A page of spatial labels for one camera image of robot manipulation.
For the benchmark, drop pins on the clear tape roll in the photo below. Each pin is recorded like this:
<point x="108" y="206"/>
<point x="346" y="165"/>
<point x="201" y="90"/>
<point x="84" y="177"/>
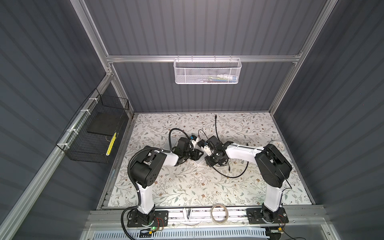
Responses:
<point x="219" y="214"/>

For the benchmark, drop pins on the black power adapter left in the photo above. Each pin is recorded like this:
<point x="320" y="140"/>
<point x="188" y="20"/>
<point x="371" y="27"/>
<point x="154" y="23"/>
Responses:
<point x="202" y="143"/>

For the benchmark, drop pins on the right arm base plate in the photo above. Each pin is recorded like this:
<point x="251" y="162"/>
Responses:
<point x="255" y="216"/>

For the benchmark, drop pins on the white wire mesh basket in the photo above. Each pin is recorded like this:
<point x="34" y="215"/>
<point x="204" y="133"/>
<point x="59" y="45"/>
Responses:
<point x="207" y="71"/>

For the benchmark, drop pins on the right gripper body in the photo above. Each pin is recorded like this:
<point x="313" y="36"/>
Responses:
<point x="212" y="159"/>

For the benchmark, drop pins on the white round timer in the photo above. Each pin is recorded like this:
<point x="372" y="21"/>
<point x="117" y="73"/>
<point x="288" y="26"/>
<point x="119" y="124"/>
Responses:
<point x="278" y="144"/>

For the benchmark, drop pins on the white network switch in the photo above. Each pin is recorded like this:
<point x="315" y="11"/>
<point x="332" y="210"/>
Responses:
<point x="170" y="143"/>
<point x="200" y="161"/>

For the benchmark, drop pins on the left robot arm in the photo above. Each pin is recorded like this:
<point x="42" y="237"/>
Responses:
<point x="145" y="165"/>

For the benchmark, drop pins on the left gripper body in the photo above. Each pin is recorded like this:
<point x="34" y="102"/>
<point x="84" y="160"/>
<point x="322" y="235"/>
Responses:
<point x="194" y="156"/>

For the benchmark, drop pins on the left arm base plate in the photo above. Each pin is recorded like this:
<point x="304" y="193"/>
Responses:
<point x="137" y="219"/>

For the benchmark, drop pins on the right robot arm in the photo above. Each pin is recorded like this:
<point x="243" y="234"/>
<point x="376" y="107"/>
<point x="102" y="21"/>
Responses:
<point x="273" y="166"/>

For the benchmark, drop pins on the black wire basket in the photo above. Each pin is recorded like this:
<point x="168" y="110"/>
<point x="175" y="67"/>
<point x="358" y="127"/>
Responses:
<point x="78" y="145"/>

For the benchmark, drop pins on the black foam pad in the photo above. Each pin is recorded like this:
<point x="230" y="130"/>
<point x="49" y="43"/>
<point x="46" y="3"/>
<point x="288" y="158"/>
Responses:
<point x="104" y="124"/>

